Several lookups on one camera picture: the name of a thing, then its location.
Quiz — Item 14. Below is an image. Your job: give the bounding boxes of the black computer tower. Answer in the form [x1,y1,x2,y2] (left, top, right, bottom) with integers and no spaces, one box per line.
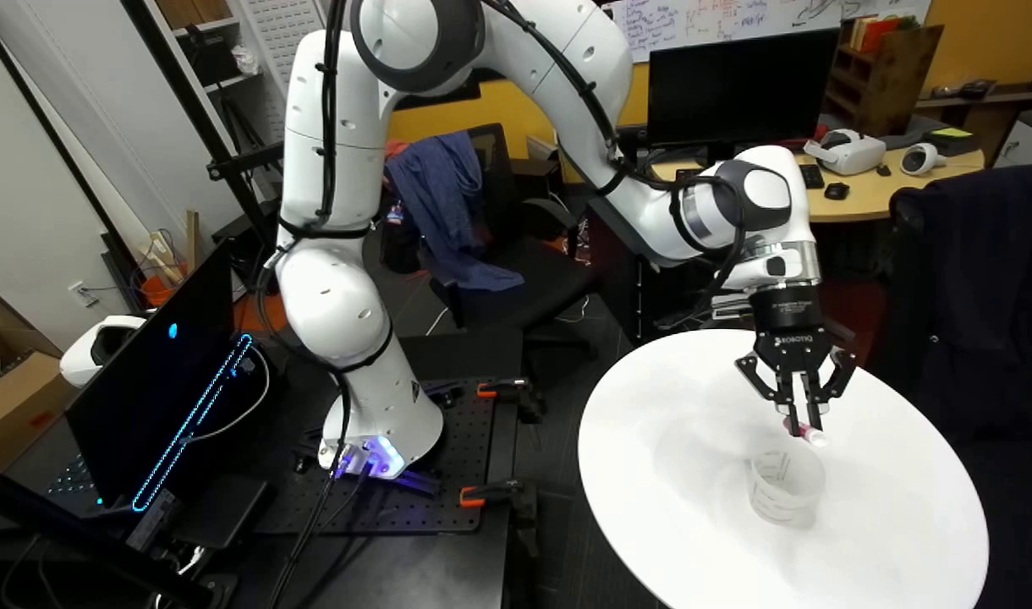
[63,240,273,517]
[584,188,698,341]

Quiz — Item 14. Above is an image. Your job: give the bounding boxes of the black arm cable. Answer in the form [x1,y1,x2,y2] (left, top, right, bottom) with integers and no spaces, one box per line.
[320,0,754,297]

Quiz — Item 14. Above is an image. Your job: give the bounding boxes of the grey box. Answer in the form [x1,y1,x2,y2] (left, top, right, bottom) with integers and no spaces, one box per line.
[990,104,1032,171]

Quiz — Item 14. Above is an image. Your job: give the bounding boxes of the wooden shelf unit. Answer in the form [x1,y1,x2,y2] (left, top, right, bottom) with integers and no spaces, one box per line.
[821,12,946,139]

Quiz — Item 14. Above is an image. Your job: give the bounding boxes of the black power brick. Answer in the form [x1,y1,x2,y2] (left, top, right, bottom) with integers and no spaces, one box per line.
[178,471,269,553]

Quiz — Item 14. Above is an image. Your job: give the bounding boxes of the large cardboard box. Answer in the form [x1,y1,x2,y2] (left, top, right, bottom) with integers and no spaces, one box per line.
[0,283,79,471]

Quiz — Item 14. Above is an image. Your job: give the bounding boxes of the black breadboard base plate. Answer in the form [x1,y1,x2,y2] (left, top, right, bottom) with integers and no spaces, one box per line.
[2,333,519,609]

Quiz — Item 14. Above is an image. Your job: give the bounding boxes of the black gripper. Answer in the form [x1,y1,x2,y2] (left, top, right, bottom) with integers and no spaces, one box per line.
[735,286,861,433]

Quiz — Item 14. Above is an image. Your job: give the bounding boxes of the black metal shelf frame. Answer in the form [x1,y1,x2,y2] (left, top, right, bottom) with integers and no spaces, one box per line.
[118,0,325,230]

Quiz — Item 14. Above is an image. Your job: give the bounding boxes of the white perforated panel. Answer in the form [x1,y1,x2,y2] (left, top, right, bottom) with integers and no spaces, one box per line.
[233,0,338,130]

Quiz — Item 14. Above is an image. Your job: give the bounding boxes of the black computer monitor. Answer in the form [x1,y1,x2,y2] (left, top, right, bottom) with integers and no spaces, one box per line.
[646,28,846,155]

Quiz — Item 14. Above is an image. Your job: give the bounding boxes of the black office chair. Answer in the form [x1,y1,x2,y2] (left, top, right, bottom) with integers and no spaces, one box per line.
[415,184,636,367]

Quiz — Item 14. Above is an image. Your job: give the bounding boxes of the dark jacket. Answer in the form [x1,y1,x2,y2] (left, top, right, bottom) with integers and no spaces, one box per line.
[882,167,1032,443]

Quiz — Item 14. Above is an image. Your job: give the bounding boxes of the whiteboard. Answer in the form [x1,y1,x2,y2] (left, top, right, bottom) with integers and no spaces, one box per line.
[613,0,933,60]

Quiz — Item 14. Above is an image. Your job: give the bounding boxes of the blue jacket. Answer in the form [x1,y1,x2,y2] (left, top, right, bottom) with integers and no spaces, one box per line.
[383,133,526,297]

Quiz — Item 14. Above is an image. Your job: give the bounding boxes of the white round device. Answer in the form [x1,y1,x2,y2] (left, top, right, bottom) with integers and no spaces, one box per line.
[58,311,151,389]

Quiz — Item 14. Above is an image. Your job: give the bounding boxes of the white VR headset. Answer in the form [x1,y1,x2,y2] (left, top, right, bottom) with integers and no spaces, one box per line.
[802,124,889,179]

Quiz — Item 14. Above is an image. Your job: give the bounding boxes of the orange black clamp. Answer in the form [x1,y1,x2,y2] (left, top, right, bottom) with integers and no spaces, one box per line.
[473,377,547,427]
[455,478,541,531]

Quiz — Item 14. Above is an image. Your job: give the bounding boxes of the black tripod bar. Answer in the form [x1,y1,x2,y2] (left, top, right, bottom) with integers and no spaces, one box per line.
[0,455,220,609]

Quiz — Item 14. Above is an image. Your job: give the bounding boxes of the white VR controller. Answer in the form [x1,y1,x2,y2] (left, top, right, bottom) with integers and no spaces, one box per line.
[895,139,946,175]

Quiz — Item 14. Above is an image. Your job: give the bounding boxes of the wooden desk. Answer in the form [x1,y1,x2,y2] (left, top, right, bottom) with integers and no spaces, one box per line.
[559,139,990,226]

